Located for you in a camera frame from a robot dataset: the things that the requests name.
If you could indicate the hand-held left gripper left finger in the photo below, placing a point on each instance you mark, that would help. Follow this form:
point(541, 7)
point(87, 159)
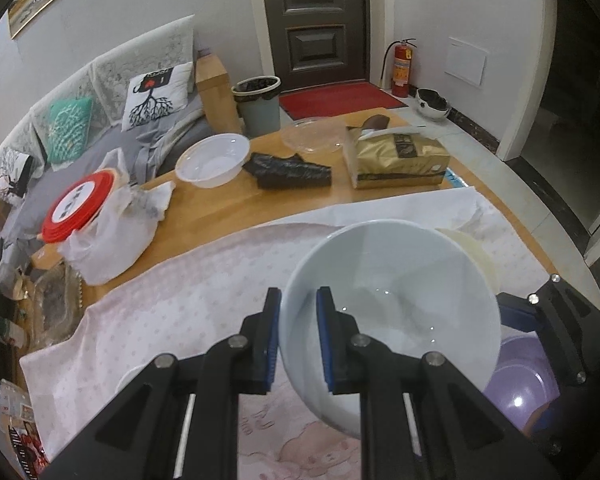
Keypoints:
point(273, 345)

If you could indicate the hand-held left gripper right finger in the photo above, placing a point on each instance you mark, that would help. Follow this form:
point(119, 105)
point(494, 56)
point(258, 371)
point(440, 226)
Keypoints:
point(325, 345)

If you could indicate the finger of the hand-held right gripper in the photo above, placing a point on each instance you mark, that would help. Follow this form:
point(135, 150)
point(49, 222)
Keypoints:
point(517, 316)
point(555, 435)

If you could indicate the purple plastic bowl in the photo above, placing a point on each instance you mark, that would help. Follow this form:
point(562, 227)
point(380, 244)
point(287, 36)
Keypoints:
point(515, 382)

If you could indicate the large white ceramic bowl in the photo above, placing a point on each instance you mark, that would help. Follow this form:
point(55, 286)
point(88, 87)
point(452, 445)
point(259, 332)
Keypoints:
point(405, 270)

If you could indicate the cream plate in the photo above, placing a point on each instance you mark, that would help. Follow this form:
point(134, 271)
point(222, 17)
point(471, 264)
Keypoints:
point(476, 256)

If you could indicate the pink printed cloth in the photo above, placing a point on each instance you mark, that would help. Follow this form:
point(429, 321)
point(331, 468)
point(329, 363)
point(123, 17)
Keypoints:
point(180, 300)

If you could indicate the black plastic bag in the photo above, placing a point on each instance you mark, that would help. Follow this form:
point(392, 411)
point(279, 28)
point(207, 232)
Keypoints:
point(285, 172)

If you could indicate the red lidded container in bag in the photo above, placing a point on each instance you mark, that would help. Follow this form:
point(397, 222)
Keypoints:
point(115, 240)

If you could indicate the white plastic bowl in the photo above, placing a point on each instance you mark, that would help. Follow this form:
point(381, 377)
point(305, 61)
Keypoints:
point(211, 160)

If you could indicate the gold tissue pack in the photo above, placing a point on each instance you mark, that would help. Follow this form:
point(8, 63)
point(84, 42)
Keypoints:
point(400, 160)

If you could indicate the clear plastic lid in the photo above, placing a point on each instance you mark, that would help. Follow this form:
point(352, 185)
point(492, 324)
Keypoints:
point(312, 135)

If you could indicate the clear plastic tray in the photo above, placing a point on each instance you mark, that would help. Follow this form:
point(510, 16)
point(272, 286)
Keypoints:
point(55, 305)

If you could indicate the white and black helmet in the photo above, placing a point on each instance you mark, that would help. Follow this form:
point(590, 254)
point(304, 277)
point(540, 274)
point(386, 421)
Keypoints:
point(431, 104)

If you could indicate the brown pouch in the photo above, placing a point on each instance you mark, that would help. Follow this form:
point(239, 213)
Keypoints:
point(376, 121)

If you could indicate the grey trash bin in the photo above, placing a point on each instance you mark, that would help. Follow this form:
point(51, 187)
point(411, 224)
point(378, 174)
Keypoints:
point(260, 110)

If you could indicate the red doormat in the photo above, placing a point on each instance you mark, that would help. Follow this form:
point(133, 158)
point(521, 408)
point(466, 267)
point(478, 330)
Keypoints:
point(340, 97)

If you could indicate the grey blanket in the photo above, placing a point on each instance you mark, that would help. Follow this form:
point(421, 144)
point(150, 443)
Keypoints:
point(105, 150)

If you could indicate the colourful printed packets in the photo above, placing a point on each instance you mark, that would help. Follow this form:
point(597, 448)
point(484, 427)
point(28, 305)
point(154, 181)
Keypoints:
point(10, 420)

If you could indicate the red fire extinguisher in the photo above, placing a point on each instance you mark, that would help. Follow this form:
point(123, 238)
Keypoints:
point(401, 67)

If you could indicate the white tree print pillow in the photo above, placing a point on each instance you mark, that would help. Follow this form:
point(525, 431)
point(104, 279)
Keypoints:
point(156, 95)

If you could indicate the teal patterned pillow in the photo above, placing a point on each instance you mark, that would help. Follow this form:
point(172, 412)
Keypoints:
point(70, 127)

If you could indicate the white dark print pillow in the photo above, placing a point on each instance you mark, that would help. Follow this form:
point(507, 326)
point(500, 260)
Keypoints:
point(14, 177)

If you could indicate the sofa with wooden armrest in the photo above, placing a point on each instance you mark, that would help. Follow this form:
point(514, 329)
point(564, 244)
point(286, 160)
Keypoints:
point(115, 75)

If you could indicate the dark brown door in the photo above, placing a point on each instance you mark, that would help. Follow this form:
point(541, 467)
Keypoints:
point(320, 25)

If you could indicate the white wall panel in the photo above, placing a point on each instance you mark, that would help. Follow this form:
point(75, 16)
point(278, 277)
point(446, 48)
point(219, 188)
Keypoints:
point(466, 60)

